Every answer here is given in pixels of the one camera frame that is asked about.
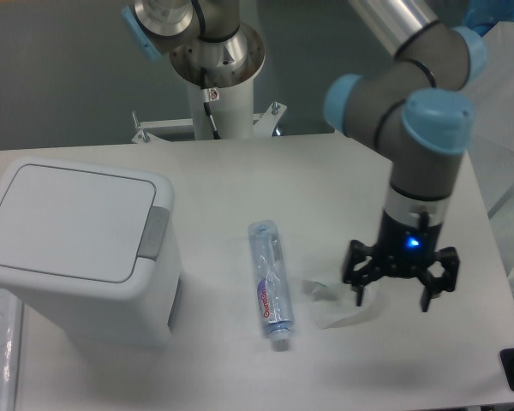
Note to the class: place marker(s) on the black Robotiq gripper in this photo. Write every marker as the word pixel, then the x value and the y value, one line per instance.
pixel 400 247

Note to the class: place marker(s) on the white push-button trash can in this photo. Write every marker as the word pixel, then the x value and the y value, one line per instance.
pixel 91 247

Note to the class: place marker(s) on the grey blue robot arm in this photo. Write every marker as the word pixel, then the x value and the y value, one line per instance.
pixel 414 115

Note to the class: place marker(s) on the crumpled clear plastic wrapper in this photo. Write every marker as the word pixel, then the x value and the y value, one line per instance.
pixel 335 305

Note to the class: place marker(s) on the crushed clear plastic water bottle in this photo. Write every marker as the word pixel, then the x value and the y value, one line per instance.
pixel 277 318

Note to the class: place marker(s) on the translucent plastic storage box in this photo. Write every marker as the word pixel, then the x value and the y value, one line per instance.
pixel 492 149

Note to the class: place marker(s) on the white perforated tray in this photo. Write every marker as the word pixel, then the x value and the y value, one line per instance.
pixel 11 314

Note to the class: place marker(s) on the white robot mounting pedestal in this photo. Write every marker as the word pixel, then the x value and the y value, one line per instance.
pixel 222 72

